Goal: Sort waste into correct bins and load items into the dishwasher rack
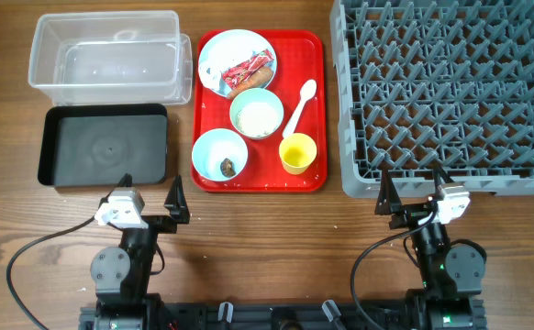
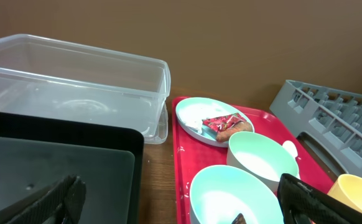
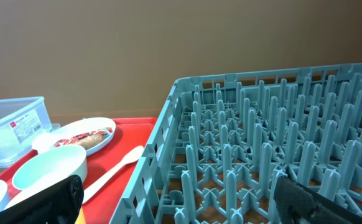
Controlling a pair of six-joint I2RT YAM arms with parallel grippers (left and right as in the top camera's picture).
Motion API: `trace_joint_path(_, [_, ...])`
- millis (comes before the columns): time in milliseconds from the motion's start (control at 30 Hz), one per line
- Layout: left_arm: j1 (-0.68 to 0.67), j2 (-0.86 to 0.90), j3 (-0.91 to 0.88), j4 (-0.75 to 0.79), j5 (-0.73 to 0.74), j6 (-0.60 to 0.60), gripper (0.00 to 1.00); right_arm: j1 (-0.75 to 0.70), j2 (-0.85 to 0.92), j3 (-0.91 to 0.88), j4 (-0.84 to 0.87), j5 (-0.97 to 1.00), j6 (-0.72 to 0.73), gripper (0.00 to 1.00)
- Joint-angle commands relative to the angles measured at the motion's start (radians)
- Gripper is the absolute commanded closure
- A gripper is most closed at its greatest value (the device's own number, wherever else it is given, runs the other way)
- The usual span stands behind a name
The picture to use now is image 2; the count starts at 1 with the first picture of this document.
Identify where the mint green bowl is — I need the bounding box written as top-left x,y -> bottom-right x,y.
226,131 -> 300,192

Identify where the white napkin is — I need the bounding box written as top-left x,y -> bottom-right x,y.
179,105 -> 203,134

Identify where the red serving tray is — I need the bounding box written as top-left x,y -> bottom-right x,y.
172,96 -> 334,224

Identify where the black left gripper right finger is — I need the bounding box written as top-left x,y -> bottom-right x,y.
277,173 -> 362,224

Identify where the black waste tray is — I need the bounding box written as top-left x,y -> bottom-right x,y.
0,112 -> 144,223

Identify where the brown food scrap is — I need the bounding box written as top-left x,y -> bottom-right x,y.
231,213 -> 246,224

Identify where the yellow cup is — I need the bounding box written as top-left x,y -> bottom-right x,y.
328,174 -> 362,213

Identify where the grey dishwasher rack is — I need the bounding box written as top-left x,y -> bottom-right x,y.
270,80 -> 362,177

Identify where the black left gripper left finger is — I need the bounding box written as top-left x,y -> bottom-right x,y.
0,175 -> 86,224

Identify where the red snack wrapper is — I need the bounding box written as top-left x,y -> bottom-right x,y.
203,113 -> 246,133

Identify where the light blue bowl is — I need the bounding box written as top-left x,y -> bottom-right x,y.
189,165 -> 284,224

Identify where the light blue plate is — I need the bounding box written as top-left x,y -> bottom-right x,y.
175,97 -> 255,147

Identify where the clear plastic bin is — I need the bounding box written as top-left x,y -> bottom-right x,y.
0,34 -> 171,144

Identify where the white plastic spoon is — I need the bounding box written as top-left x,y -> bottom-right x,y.
282,141 -> 298,158

